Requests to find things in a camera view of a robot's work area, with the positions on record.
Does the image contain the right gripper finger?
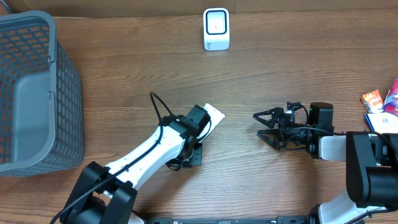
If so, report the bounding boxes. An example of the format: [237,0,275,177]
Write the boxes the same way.
[257,129,283,150]
[252,107,284,129]

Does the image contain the white tube gold cap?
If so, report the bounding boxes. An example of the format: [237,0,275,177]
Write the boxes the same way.
[198,103,225,143]

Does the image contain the orange white sticker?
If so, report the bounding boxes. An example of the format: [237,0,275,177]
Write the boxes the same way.
[360,90,384,114]

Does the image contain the orange cream snack bag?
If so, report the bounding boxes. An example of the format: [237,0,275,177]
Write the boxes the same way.
[364,112,398,134]

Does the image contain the red purple tissue pack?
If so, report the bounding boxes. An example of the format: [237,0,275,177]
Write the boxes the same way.
[383,78,398,116]

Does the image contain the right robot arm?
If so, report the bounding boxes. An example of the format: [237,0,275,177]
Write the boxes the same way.
[253,102,397,223]

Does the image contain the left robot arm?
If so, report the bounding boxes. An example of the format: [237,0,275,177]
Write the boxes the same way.
[57,104,225,223]

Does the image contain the white barcode scanner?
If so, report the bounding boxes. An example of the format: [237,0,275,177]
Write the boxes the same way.
[203,7,230,51]

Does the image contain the dark grey plastic basket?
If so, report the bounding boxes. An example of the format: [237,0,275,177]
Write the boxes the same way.
[1,11,84,177]

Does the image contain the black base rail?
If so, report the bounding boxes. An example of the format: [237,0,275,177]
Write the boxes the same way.
[144,215,317,224]

